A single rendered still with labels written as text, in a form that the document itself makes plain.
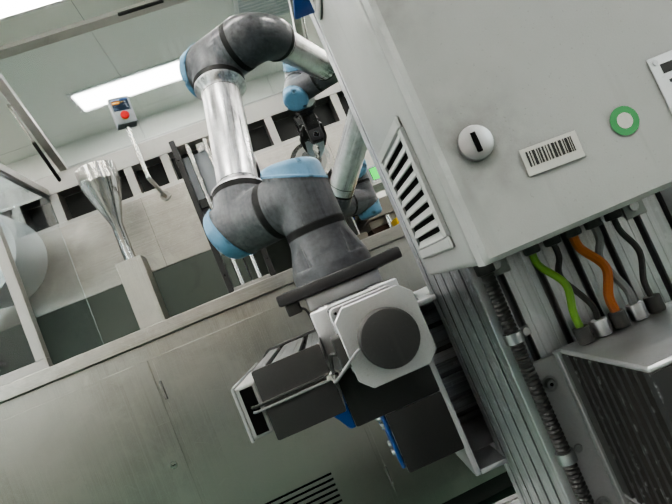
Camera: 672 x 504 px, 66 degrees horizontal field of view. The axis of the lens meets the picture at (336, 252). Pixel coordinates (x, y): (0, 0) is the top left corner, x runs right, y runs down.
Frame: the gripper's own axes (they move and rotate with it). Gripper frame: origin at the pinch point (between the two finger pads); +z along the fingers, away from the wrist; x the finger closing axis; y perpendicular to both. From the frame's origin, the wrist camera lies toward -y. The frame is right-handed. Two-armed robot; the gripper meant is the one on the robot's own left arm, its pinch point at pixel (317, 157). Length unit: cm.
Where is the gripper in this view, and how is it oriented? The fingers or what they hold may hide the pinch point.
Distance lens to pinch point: 185.5
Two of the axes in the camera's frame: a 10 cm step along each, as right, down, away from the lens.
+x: -9.2, 3.7, -1.5
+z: 1.6, 6.8, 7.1
